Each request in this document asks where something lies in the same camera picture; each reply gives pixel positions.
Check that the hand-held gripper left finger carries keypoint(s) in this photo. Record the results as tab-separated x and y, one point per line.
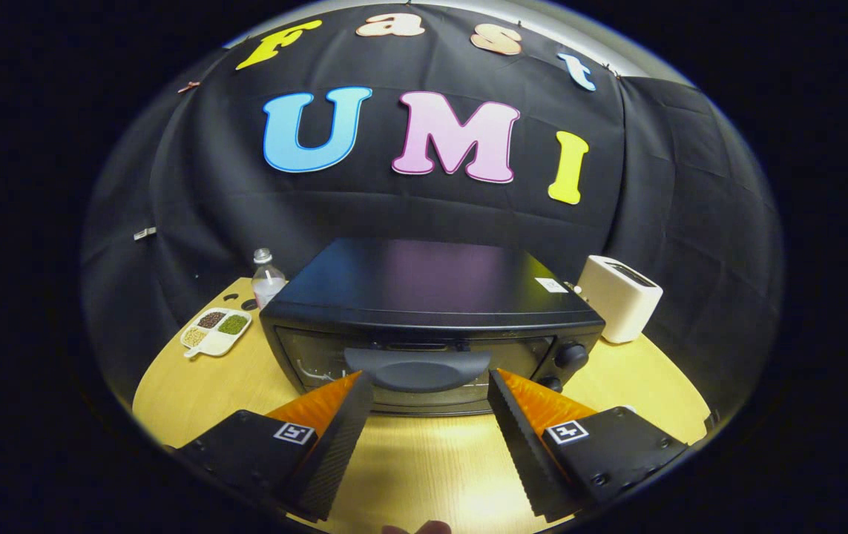
334	452

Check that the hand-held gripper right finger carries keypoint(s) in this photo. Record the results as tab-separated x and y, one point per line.
520	452

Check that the black toaster oven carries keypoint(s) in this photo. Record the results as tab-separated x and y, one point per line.
431	282

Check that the white pop-up toaster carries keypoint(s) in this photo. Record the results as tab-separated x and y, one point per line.
616	304

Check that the white divided dish of beans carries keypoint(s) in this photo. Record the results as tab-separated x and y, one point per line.
216	334

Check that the clear plastic bottle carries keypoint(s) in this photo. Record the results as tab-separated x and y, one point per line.
268	289

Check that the silver cloth clip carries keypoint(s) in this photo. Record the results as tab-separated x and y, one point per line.
145	233

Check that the black backdrop cloth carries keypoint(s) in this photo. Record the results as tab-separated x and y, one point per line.
194	185

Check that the pink cloth clip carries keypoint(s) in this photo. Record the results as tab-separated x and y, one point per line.
188	87

